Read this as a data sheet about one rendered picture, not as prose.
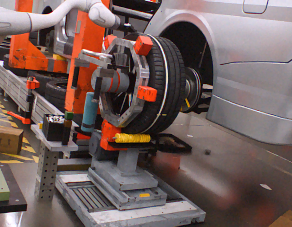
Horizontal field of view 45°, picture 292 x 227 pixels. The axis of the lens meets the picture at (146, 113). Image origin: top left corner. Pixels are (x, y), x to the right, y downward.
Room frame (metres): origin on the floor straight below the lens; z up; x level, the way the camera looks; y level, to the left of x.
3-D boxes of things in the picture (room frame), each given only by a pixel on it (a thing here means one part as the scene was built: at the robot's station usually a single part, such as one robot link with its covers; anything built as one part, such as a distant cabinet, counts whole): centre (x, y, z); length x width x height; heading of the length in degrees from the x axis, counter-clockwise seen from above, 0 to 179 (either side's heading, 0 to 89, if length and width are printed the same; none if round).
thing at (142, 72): (2.28, 0.21, 0.85); 0.54 x 0.07 x 0.54; 35
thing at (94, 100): (2.01, 0.30, 0.83); 0.04 x 0.04 x 0.16
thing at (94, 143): (2.64, 0.17, 0.26); 0.42 x 0.18 x 0.35; 125
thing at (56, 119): (2.16, 0.54, 0.51); 0.20 x 0.14 x 0.13; 27
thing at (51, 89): (3.77, 0.77, 0.39); 0.66 x 0.66 x 0.24
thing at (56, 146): (2.18, 0.56, 0.44); 0.43 x 0.17 x 0.03; 35
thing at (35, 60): (4.42, 1.35, 0.69); 0.52 x 0.17 x 0.35; 125
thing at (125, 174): (2.38, 0.07, 0.32); 0.40 x 0.30 x 0.28; 35
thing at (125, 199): (2.35, 0.05, 0.13); 0.50 x 0.36 x 0.10; 35
